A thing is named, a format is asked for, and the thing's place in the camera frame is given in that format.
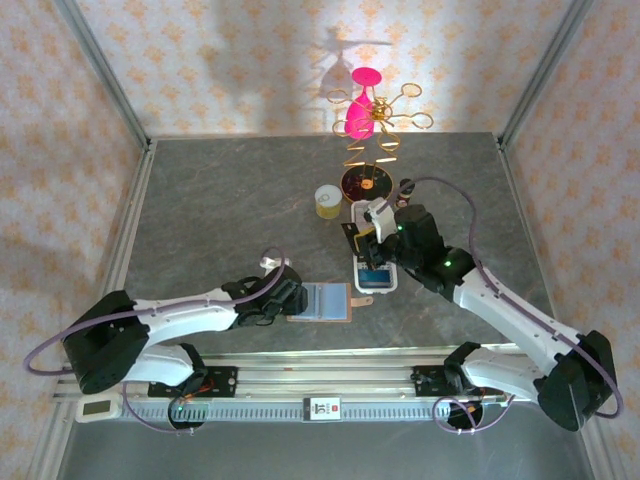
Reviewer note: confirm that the black credit card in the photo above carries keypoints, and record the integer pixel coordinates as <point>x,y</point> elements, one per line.
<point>348,229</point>

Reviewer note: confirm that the wooden cutting board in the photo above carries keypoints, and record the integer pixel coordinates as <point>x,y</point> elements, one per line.
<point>330,302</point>

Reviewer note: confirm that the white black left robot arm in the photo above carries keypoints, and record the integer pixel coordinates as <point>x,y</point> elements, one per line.
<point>185,315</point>

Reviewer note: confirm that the blue credit card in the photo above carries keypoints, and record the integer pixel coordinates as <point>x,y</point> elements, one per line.
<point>375,279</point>

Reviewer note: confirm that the white perforated plastic basket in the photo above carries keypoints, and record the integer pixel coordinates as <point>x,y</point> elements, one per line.
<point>375,290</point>

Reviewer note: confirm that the yellow tin can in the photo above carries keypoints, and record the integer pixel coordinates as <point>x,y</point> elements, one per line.
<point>328,200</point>

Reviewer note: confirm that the small dark spice bottle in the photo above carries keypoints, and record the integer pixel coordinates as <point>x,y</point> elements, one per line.
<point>404,197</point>

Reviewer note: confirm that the white number label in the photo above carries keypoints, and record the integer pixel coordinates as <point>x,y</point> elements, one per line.
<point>322,409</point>

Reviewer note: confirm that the pink wine glass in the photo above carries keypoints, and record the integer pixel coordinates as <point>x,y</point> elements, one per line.
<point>361,117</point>

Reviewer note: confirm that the grey metal front plate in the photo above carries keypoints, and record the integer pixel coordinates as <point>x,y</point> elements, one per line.
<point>320,452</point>

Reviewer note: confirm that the white digital timer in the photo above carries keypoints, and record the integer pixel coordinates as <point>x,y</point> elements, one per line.
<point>97,410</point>

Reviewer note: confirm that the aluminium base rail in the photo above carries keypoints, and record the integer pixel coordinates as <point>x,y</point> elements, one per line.
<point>325,370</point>

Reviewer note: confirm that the aluminium frame post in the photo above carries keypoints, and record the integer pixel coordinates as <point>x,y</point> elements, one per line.
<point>550,65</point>
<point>100,70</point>

